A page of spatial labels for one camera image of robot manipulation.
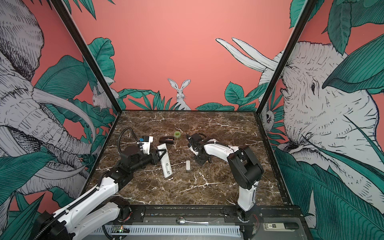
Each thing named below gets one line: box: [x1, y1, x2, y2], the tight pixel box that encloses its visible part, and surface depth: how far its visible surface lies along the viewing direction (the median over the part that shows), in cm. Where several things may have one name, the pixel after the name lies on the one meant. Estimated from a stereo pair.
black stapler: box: [159, 136, 175, 145], surface depth 103 cm
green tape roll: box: [174, 131, 181, 138], surface depth 108 cm
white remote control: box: [157, 143, 173, 178], surface depth 79 cm
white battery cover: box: [186, 160, 191, 171], surface depth 93 cm
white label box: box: [263, 222, 299, 232], surface depth 70 cm
